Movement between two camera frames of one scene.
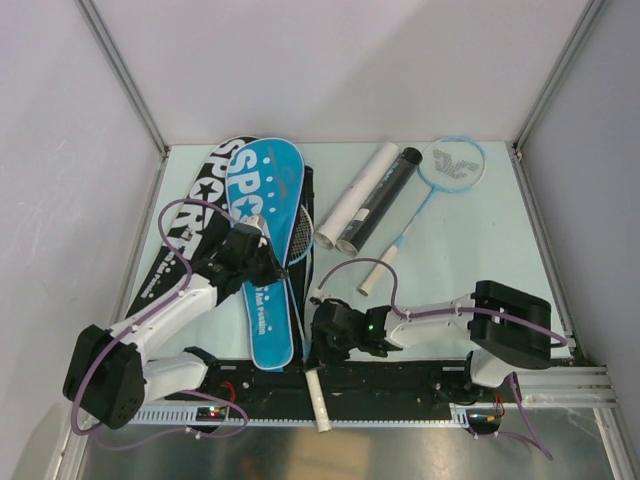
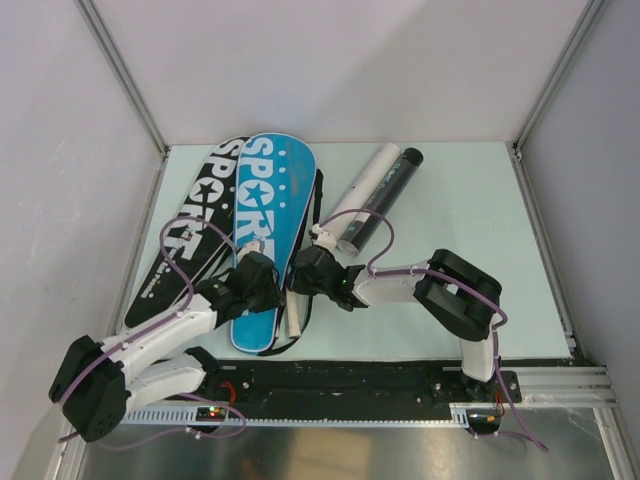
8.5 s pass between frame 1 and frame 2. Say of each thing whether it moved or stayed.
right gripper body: moved
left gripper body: moved
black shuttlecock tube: stayed
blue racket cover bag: moved
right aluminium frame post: stayed
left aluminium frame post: stayed
